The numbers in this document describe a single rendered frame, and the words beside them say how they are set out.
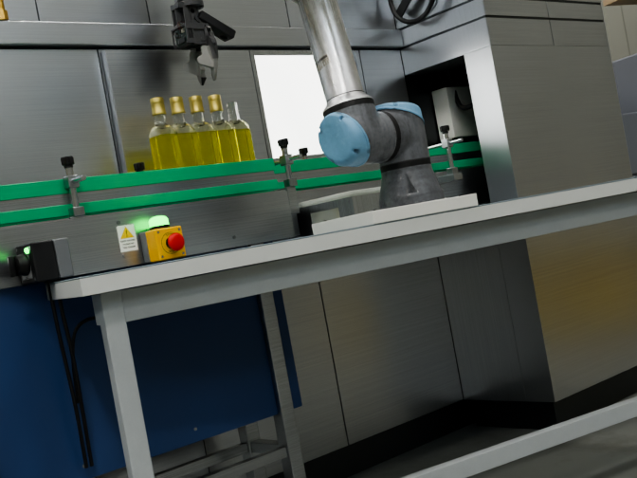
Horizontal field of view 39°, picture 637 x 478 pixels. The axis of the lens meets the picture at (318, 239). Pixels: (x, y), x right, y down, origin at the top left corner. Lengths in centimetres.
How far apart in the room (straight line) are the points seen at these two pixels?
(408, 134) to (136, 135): 77
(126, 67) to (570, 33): 159
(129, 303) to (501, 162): 153
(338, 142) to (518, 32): 126
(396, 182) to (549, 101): 120
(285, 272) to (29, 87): 87
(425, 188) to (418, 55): 117
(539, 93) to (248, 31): 99
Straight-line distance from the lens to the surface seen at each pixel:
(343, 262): 187
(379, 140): 192
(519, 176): 289
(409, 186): 198
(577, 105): 323
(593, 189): 226
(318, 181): 251
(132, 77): 243
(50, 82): 235
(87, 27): 242
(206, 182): 217
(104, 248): 199
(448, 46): 301
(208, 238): 212
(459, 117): 319
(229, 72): 261
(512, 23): 303
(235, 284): 177
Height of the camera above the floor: 74
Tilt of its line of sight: level
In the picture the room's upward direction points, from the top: 10 degrees counter-clockwise
